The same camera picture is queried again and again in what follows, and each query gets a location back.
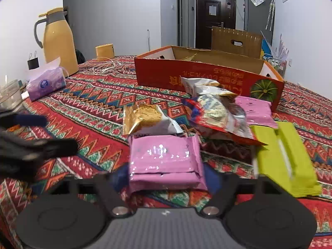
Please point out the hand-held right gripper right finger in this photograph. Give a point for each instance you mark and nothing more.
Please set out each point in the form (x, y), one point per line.
(214, 184)

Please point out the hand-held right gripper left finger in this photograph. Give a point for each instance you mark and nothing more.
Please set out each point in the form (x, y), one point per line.
(120, 182)

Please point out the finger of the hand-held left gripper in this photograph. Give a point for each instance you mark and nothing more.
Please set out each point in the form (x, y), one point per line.
(28, 119)
(51, 146)

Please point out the pink snack packet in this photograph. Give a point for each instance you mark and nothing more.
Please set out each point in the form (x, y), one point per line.
(256, 111)
(166, 158)

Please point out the green snack packet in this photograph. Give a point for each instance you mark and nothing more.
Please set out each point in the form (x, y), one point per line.
(300, 166)
(267, 147)

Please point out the orange cardboard box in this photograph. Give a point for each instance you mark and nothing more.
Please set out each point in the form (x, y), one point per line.
(160, 72)

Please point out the clear plastic container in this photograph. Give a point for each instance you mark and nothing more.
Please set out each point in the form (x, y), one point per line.
(10, 96)

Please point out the purple tissue pack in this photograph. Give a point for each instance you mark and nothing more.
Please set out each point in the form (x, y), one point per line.
(45, 84)

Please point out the red patterned tablecloth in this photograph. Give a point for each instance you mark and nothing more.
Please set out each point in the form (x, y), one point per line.
(90, 109)

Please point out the black binder clip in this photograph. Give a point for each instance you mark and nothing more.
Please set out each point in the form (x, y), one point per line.
(33, 64)

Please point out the red white snack bag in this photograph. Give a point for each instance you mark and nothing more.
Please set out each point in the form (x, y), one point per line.
(220, 116)

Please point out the gold white snack packet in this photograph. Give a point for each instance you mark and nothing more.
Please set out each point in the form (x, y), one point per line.
(147, 116)

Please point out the yellow thermos jug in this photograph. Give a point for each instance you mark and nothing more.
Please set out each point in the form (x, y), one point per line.
(58, 46)

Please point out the white yellow snack bag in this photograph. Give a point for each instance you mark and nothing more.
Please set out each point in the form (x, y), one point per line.
(202, 87)

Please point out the yellow round tub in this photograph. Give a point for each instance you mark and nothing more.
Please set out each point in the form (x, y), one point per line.
(105, 51)

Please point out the metal cart with bottles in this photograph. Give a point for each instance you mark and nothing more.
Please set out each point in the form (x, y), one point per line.
(275, 64)

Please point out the white mop stick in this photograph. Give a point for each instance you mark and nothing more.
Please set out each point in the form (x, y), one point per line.
(148, 40)

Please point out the blue plastic bag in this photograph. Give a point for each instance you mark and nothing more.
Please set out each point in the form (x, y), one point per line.
(265, 45)

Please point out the purple plastic decoration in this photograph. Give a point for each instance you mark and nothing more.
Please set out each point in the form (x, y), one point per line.
(282, 48)

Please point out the dark brown door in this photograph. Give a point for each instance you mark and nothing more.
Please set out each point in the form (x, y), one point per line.
(205, 28)

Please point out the grey fridge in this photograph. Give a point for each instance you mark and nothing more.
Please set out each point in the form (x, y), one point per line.
(255, 18)

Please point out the white door notice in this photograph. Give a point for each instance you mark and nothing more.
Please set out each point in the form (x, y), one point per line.
(212, 10)

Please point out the white umbrella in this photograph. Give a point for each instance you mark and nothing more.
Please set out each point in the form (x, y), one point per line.
(269, 13)

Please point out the clear plastic bag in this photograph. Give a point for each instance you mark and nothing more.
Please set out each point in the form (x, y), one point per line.
(256, 0)

